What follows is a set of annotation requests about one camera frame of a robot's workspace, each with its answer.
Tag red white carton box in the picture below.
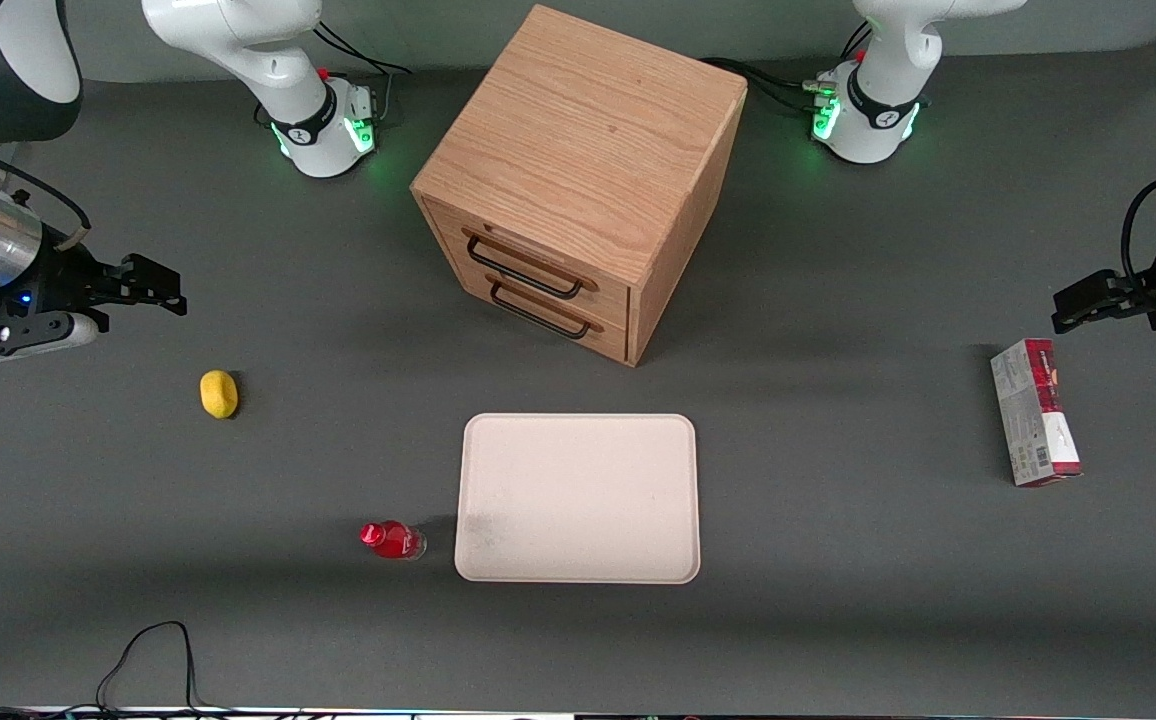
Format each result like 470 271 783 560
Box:
989 338 1085 488

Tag beige rectangular tray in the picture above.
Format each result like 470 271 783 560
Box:
454 412 702 585

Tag wooden drawer front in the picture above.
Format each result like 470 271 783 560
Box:
434 238 631 364
420 194 633 327

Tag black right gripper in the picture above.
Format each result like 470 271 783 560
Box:
22 240 188 323

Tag wooden drawer cabinet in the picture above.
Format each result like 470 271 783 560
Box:
410 4 749 368

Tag black cable on table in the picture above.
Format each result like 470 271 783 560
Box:
0 620 339 720

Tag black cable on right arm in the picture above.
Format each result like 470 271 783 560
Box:
0 130 92 251

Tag yellow lemon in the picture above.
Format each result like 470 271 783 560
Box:
199 370 240 420

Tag red coke bottle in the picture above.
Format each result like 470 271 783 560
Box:
358 520 428 561

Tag black metal drawer handle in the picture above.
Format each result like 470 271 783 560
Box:
488 279 592 341
464 231 585 301

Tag black arm base cables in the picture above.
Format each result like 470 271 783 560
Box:
698 20 875 117
312 20 415 127

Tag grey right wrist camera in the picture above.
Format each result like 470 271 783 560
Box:
0 311 101 370

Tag black right arm base cables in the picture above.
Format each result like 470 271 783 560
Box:
312 20 415 127

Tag black left arm base cables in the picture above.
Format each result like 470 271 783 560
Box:
698 20 875 117

